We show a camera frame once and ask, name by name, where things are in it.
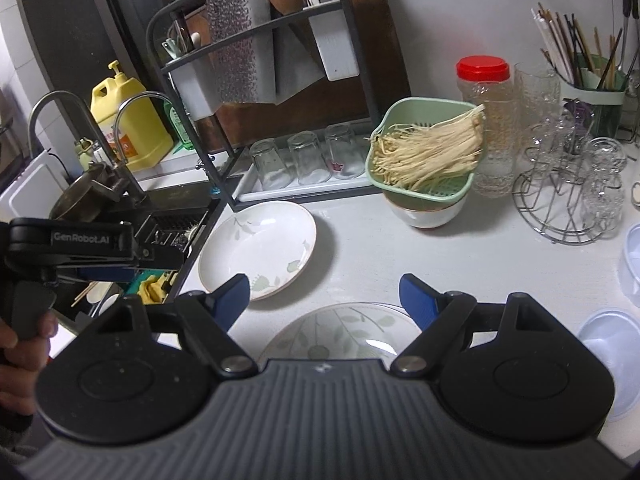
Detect small white bowl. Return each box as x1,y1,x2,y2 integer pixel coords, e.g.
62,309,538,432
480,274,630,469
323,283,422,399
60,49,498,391
617,224,640,312

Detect white bowl with brown foot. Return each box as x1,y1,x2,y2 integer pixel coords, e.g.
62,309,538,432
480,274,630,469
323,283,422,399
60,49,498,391
384,191,469,231

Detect wooden cutting board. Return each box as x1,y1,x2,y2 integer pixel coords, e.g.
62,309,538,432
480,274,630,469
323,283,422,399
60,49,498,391
186,0,412,155

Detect yellow sponge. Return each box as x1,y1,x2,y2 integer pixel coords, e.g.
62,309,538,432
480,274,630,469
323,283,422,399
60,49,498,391
138,270,177,306

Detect wire cup rack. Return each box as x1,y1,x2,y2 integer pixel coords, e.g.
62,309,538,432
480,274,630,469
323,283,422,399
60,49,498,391
512,125,627,246

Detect green plastic colander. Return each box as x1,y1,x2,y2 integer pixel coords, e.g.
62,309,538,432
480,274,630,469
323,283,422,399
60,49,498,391
364,97,489,211

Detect bundle of chopsticks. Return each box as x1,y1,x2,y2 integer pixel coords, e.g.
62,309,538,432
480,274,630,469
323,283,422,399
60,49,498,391
530,2,626,92

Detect person's left hand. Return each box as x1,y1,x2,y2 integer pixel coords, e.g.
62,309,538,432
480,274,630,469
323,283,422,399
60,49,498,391
0,309,59,417

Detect green bottle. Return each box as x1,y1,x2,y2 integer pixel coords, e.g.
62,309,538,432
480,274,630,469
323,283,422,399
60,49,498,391
164,101,197,151

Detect large steel faucet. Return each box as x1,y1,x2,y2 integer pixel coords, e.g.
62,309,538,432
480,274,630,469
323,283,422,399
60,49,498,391
27,90,149,207

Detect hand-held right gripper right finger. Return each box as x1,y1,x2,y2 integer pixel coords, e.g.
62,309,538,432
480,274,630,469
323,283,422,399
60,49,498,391
389,273,544,379

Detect small steel faucet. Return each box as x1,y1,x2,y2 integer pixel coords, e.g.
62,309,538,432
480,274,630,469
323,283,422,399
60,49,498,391
112,92,175,161

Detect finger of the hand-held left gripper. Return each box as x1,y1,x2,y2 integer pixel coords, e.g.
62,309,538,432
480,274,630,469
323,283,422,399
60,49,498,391
132,214,176,247
131,244,192,274

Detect glass leaf-print plate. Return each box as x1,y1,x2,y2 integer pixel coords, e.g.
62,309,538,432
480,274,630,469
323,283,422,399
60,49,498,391
257,302,427,362

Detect green chopstick holder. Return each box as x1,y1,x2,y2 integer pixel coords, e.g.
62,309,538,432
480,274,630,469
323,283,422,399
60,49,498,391
559,55,629,137

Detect dark grey dish rack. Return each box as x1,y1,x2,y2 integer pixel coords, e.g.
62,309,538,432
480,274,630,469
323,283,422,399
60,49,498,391
146,0,401,212

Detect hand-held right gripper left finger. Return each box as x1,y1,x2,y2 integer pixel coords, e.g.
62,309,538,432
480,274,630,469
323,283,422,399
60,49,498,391
118,273,259,379

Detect black sink drain rack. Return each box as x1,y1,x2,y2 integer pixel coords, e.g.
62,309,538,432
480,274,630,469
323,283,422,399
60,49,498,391
150,212,213,253

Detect white ceramic leaf-print plate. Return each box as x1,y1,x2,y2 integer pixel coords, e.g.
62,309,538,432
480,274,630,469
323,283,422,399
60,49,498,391
198,201,318,302

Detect clear drinking glass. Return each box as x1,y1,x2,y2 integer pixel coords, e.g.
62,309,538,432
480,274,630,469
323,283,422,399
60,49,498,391
323,123,366,180
249,138,292,192
287,130,331,186

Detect red-lid clear plastic jar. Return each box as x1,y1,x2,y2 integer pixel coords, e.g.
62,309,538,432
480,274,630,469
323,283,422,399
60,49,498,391
455,55,522,199

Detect yellow detergent bottle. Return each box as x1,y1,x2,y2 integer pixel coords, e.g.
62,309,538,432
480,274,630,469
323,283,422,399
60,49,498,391
90,60,174,172

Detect textured clear plastic board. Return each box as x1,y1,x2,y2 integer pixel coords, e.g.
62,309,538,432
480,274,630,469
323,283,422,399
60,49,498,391
205,0,276,107

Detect metal pot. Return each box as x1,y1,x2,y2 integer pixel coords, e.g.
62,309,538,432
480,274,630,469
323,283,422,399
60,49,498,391
49,169,128,222

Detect large white bowl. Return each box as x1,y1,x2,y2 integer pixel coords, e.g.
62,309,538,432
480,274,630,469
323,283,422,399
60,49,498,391
577,309,640,422

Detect white utensil holder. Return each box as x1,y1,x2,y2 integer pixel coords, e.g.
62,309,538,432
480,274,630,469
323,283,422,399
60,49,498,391
305,0,361,82
161,19,222,122

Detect pale noodles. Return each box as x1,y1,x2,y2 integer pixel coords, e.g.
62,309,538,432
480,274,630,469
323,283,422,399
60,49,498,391
369,104,487,192

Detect white plastic container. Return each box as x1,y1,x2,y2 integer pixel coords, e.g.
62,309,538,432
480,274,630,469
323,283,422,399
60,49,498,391
0,149,72,223

